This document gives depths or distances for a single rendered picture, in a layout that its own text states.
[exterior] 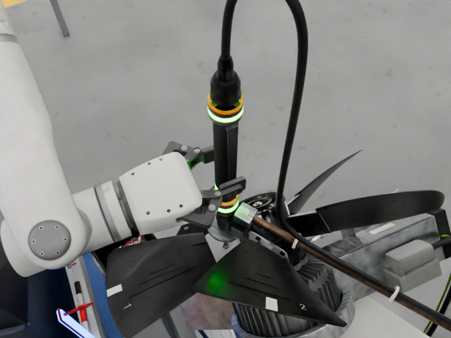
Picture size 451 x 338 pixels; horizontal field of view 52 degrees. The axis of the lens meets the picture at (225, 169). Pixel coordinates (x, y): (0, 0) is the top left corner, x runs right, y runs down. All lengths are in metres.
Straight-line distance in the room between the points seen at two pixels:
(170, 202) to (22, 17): 2.94
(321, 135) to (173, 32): 1.20
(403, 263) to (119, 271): 0.60
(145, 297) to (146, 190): 0.36
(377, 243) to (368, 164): 1.52
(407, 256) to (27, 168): 0.78
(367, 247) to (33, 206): 0.73
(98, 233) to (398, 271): 0.66
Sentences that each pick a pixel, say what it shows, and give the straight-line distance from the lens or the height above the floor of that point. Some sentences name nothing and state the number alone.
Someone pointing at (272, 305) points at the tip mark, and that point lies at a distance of 0.68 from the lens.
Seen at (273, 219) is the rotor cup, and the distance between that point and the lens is 0.93.
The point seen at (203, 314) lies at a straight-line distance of 1.14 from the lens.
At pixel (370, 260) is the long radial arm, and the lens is 1.08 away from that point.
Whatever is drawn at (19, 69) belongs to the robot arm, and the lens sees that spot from 0.67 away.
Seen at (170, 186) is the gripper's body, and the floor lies 1.53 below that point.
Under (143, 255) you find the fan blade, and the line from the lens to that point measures 1.01.
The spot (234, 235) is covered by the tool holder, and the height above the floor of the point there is 1.32.
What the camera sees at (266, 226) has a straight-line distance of 0.76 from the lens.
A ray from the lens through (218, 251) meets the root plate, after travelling 0.97.
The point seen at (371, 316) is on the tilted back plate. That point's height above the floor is 1.13.
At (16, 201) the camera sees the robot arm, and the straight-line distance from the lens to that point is 0.57.
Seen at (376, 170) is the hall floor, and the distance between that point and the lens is 2.57.
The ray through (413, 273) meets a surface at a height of 1.14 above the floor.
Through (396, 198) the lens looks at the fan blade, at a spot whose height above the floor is 1.36.
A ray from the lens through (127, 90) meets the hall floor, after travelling 2.83.
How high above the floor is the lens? 2.09
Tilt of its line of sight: 59 degrees down
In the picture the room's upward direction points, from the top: straight up
